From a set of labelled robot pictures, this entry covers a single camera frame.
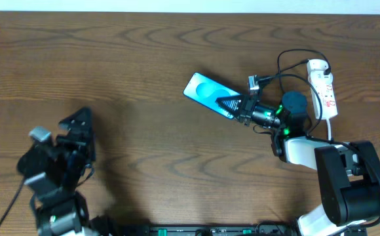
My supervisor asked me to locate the white power strip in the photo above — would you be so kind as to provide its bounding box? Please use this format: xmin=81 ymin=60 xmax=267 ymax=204
xmin=307 ymin=59 xmax=337 ymax=120

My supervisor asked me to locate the blue smartphone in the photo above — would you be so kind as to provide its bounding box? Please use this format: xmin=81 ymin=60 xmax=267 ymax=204
xmin=183 ymin=73 xmax=239 ymax=119

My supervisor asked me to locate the black charger cable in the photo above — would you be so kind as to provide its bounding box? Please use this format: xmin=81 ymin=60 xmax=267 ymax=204
xmin=276 ymin=49 xmax=332 ymax=94

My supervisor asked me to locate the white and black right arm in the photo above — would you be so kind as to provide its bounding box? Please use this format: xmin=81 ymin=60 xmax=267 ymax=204
xmin=216 ymin=91 xmax=380 ymax=235

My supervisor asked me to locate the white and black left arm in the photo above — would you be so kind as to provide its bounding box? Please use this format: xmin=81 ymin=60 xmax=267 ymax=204
xmin=17 ymin=107 xmax=118 ymax=236

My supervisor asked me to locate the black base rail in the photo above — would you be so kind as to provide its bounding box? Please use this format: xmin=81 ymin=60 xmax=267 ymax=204
xmin=119 ymin=223 xmax=298 ymax=236

